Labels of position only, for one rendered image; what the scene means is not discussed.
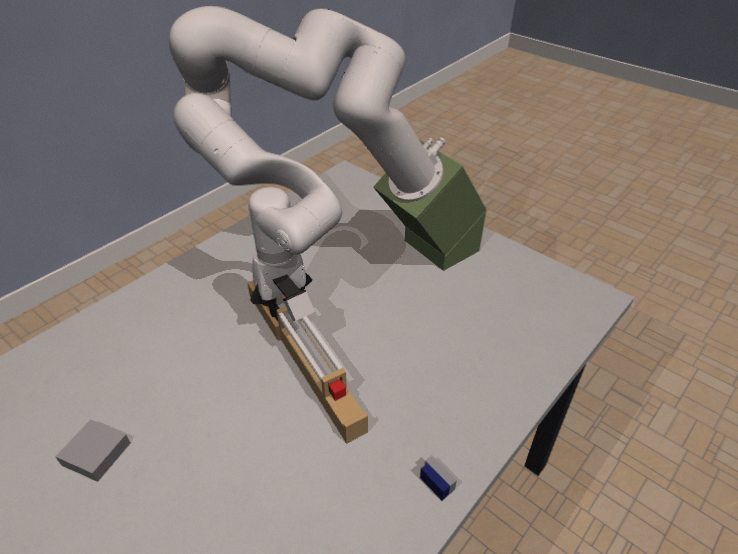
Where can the red cube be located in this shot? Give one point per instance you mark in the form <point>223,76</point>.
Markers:
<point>337,389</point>

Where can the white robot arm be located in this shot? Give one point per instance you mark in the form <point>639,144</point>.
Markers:
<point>306,66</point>

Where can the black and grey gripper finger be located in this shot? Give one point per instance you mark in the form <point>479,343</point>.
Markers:
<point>308,281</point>
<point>256,299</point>

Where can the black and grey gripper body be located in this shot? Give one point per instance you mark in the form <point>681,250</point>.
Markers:
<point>265,273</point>

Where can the dark blue stepped bar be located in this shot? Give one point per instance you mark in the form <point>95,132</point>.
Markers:
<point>437,478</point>

